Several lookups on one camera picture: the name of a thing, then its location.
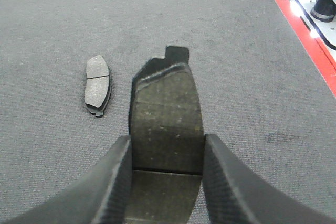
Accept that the grey brake pad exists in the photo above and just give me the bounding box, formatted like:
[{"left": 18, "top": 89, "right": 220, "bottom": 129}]
[
  {"left": 125, "top": 46, "right": 205, "bottom": 223},
  {"left": 84, "top": 55, "right": 112, "bottom": 117}
]

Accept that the white red conveyor side rail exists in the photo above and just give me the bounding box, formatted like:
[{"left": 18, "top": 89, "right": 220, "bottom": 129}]
[{"left": 258, "top": 0, "right": 336, "bottom": 90}]

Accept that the black shoe on cart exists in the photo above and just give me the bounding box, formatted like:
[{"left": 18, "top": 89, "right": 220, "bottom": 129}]
[{"left": 310, "top": 0, "right": 335, "bottom": 23}]

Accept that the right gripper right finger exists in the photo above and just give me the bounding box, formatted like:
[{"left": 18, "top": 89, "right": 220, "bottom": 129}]
[{"left": 203, "top": 134, "right": 335, "bottom": 223}]

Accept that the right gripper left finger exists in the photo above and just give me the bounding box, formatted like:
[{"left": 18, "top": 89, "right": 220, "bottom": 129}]
[{"left": 8, "top": 136, "right": 132, "bottom": 223}]

